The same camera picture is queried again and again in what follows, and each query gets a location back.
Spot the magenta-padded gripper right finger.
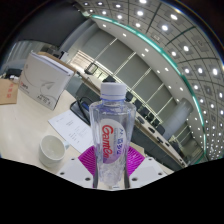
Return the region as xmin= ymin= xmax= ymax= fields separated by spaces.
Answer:
xmin=125 ymin=146 xmax=168 ymax=189

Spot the white cardboard paper box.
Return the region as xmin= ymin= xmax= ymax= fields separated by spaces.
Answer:
xmin=18 ymin=50 xmax=76 ymax=111

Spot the clear plastic water bottle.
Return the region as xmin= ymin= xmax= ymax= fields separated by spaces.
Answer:
xmin=88 ymin=82 xmax=137 ymax=188

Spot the white ceramic mug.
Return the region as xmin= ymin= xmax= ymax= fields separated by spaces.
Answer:
xmin=38 ymin=134 xmax=70 ymax=168

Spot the black desk console unit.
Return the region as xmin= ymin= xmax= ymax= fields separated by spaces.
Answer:
xmin=69 ymin=96 xmax=93 ymax=126

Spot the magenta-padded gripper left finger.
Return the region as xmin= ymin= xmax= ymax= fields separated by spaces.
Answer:
xmin=56 ymin=145 xmax=98 ymax=189

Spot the group of ceiling lights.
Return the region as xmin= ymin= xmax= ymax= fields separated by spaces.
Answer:
xmin=79 ymin=0 xmax=224 ymax=158

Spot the flat brown cardboard piece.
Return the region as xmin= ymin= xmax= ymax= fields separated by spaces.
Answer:
xmin=0 ymin=78 xmax=20 ymax=106

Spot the small black framed screen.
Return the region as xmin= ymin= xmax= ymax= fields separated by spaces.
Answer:
xmin=83 ymin=63 xmax=99 ymax=76

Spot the white printed paper sheet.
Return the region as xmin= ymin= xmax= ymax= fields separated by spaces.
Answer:
xmin=47 ymin=109 xmax=95 ymax=154

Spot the long curved conference desk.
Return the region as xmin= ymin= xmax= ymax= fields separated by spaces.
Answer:
xmin=71 ymin=61 xmax=188 ymax=168

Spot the black flat device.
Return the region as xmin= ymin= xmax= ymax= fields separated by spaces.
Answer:
xmin=5 ymin=68 xmax=24 ymax=81

